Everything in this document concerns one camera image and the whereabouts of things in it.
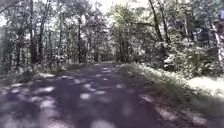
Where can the grey asphalt path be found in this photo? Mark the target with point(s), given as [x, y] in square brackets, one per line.
[90, 100]

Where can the wood of green trees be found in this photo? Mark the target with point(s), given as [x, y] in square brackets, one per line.
[66, 30]

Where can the grass verge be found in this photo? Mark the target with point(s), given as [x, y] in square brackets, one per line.
[186, 90]
[26, 75]

